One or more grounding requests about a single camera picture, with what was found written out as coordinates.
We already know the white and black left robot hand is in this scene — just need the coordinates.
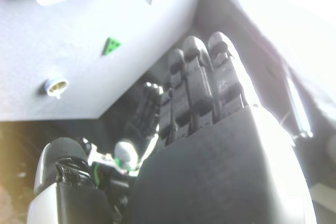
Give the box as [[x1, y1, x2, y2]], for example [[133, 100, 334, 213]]
[[27, 31, 313, 224]]

